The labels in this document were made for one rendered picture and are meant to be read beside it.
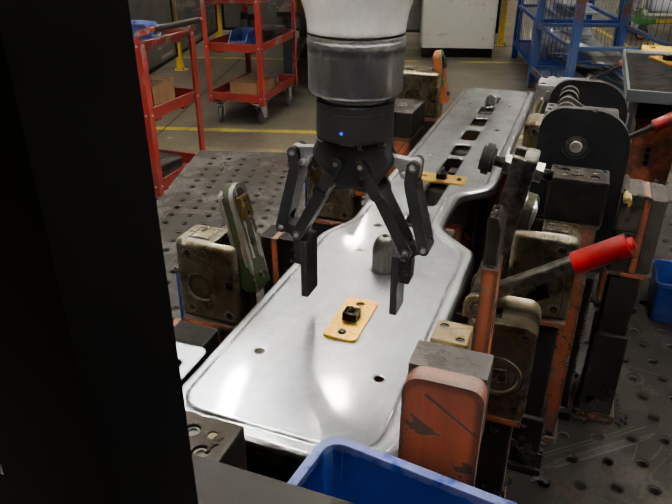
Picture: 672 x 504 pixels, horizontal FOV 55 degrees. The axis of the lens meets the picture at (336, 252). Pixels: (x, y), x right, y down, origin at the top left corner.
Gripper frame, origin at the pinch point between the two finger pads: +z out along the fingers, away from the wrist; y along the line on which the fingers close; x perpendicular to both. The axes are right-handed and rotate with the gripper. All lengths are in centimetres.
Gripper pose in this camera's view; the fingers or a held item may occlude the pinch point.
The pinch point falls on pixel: (352, 281)
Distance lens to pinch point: 70.4
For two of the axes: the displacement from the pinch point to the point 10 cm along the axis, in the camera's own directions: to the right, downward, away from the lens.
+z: 0.0, 8.9, 4.6
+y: -9.3, -1.7, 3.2
